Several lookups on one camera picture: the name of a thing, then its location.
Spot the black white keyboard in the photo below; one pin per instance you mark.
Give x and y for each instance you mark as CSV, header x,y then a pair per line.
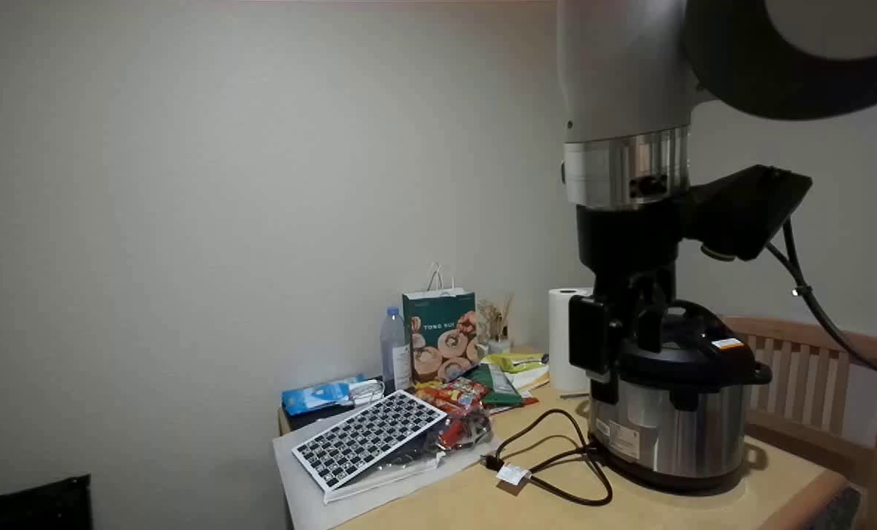
x,y
367,438

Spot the green paper bag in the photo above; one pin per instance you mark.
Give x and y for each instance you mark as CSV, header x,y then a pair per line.
x,y
439,310

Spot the white paper sheet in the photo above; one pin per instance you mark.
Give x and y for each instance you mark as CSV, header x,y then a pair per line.
x,y
307,502

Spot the white paper towel roll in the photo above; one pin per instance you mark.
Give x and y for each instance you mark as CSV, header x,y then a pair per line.
x,y
561,341

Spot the green yellow book stack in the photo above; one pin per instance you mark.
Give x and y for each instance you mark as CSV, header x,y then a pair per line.
x,y
516,362

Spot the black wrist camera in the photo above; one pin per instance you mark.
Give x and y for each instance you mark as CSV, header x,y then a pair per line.
x,y
742,207

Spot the blue plastic package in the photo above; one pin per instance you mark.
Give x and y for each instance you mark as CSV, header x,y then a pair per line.
x,y
315,399

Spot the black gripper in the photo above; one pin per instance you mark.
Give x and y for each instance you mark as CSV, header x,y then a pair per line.
x,y
619,245

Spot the black crate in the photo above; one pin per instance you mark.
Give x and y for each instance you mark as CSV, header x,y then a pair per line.
x,y
27,503

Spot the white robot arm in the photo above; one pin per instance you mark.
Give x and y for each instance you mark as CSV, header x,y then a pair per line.
x,y
624,67

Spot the red snack packet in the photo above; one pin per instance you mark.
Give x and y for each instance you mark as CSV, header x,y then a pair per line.
x,y
455,399

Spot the clear water bottle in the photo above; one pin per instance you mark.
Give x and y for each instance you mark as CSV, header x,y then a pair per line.
x,y
395,356

